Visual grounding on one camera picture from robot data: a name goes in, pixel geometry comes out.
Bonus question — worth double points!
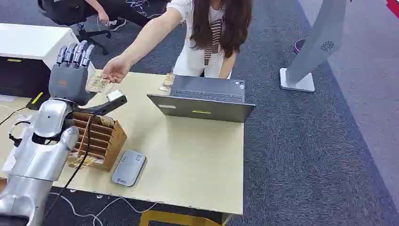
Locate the grey stand with white base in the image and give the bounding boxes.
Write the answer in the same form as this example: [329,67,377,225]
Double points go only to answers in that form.
[279,0,347,94]

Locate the seated person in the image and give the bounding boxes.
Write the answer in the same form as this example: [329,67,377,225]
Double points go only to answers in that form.
[83,0,171,32]

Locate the white cabinet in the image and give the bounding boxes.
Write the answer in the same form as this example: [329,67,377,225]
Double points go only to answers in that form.
[0,23,79,110]

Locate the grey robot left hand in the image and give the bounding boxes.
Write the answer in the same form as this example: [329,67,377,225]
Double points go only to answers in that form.
[48,40,97,107]

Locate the white floor cable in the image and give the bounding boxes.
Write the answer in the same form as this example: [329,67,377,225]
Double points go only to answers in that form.
[49,191,158,226]

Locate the purple shoe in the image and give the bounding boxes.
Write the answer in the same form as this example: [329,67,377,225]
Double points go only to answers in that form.
[293,38,306,55]

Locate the yellow wooden frame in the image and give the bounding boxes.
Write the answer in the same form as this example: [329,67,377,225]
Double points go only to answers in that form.
[138,210,232,226]

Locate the person's right hand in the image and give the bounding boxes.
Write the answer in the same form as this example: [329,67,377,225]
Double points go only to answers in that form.
[102,55,132,84]

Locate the card in wooden box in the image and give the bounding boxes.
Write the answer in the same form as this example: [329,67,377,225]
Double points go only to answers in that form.
[67,155,102,170]

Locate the grey laptop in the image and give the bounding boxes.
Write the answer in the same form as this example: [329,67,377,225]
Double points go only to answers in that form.
[146,74,256,123]

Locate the wooden card box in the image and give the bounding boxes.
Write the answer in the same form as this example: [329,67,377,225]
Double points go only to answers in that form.
[66,111,128,172]

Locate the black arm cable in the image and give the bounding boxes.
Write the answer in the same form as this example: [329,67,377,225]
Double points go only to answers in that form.
[43,114,95,220]

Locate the grey card reader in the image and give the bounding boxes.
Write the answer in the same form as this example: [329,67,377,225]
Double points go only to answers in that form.
[111,150,147,187]

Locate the red object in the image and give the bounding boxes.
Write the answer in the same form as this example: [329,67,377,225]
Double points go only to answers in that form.
[386,0,399,18]

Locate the black office chair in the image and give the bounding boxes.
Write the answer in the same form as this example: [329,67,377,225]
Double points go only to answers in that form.
[37,0,112,56]

